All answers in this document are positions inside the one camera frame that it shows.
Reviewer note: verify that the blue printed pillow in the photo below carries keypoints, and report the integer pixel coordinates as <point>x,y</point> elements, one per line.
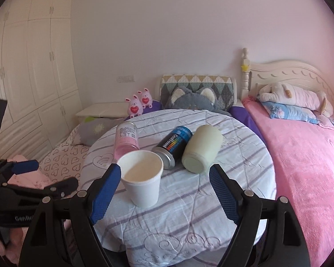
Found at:
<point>289,111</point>

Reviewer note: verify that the cream wardrobe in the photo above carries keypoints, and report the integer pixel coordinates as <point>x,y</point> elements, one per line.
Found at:
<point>30,61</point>

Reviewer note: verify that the pink pig plush toy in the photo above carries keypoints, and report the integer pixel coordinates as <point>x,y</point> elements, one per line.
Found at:
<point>295,96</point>

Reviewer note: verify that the pink blanket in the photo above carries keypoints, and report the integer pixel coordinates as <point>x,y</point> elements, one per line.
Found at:
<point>309,172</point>

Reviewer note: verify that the white bedside cabinet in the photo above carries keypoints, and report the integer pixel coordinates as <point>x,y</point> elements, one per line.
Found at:
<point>105,108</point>

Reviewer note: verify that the grey cat plush pillow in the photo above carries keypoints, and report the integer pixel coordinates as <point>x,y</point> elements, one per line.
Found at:
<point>189,100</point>

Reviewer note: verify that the pink bottle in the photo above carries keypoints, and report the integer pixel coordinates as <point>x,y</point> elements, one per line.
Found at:
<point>125,140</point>

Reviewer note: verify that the pink cloth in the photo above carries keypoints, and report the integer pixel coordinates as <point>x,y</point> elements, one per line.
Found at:
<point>30,179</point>

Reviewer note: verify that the black and blue can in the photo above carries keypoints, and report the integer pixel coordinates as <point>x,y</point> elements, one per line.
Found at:
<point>172,142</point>

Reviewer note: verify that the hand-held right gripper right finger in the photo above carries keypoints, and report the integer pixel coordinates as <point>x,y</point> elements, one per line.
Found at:
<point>224,197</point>

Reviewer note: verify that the pale green cup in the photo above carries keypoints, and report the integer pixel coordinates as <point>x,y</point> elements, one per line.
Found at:
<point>203,144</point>

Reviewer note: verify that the grey flower pillow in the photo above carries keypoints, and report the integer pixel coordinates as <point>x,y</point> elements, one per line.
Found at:
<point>97,129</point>

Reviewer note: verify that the pink bunny plush toy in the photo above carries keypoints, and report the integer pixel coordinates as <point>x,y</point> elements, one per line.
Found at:
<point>146,98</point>
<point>134,108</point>

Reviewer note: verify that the diamond pattern quilted cushion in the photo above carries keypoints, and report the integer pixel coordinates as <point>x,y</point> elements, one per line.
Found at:
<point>197,80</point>

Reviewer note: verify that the heart print bed sheet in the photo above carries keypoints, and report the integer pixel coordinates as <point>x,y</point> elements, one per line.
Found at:
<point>61,161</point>

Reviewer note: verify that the white bed headboard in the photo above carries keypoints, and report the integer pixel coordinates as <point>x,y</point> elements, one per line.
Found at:
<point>289,72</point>

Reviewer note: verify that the yellow star sticker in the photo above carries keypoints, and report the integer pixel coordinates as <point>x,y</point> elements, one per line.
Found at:
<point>245,67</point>

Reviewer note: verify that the round table striped cloth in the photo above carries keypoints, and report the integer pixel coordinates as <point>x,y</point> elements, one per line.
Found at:
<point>183,203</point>

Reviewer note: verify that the white paper cup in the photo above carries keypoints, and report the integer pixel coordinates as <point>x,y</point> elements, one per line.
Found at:
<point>142,183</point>

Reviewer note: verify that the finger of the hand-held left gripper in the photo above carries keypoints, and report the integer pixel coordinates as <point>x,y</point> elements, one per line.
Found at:
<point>64,186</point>
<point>25,166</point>

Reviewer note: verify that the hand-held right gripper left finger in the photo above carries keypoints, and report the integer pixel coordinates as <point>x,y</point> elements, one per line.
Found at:
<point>104,197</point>

